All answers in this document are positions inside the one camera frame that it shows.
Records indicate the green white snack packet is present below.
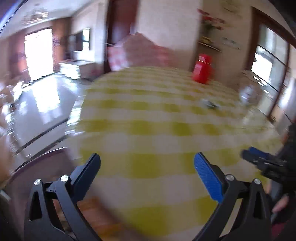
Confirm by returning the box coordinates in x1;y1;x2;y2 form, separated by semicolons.
202;99;220;109

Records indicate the white floral teapot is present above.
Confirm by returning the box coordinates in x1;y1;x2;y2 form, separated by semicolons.
239;80;262;106

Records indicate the red thermos jug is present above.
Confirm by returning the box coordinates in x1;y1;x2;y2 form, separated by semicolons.
192;54;212;84

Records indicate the wooden corner shelf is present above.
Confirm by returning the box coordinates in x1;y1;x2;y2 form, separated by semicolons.
198;36;222;53

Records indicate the flower vase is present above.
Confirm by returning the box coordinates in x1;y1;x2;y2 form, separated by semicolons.
197;9;226;38

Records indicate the white tv cabinet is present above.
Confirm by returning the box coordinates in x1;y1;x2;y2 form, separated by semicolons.
59;60;96;80

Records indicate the pink checkered covered chair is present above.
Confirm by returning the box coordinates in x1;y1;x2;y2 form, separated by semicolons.
107;33;174;71

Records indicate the dark wooden door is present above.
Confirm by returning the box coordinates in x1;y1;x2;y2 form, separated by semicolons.
104;0;138;73

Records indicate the crystal chandelier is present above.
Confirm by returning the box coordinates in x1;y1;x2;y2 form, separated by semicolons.
22;4;49;25

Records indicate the wall mounted television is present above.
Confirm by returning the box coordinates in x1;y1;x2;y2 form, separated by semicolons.
68;28;91;52

